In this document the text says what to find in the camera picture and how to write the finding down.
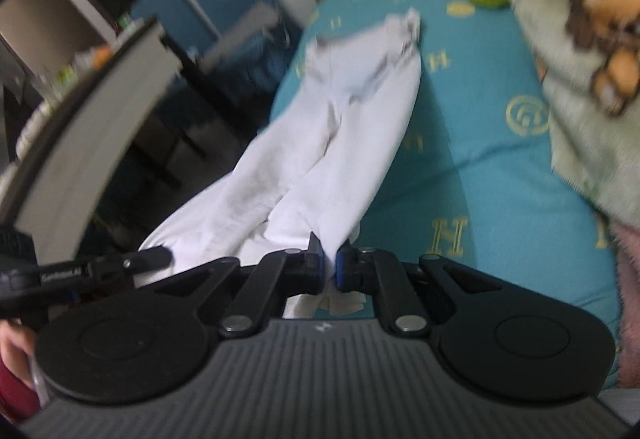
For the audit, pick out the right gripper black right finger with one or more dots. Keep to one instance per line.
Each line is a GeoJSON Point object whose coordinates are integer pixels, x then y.
{"type": "Point", "coordinates": [500, 340]}

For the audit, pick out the white desk top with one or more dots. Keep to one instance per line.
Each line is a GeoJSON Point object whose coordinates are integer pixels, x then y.
{"type": "Point", "coordinates": [57, 185]}

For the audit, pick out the grey folded cloth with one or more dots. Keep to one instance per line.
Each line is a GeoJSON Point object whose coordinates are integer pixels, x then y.
{"type": "Point", "coordinates": [258, 18]}

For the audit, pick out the blue covered chair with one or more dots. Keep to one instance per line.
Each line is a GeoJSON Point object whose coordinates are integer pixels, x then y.
{"type": "Point", "coordinates": [192, 27]}

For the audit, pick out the person's hand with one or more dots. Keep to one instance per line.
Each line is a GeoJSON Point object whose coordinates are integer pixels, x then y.
{"type": "Point", "coordinates": [17, 348]}

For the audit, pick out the white trousers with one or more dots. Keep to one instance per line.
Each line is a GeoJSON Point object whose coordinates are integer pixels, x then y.
{"type": "Point", "coordinates": [315, 170]}

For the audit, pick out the teal patterned bedsheet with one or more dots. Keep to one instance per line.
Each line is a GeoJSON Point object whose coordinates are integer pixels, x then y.
{"type": "Point", "coordinates": [472, 180]}

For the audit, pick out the black desk frame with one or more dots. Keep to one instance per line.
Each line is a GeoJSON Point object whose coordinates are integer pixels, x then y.
{"type": "Point", "coordinates": [194, 135]}

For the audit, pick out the green cartoon fleece blanket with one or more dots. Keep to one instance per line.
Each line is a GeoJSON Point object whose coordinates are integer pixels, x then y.
{"type": "Point", "coordinates": [588, 55]}

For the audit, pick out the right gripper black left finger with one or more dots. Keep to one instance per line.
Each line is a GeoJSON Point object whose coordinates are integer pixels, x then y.
{"type": "Point", "coordinates": [139, 345]}

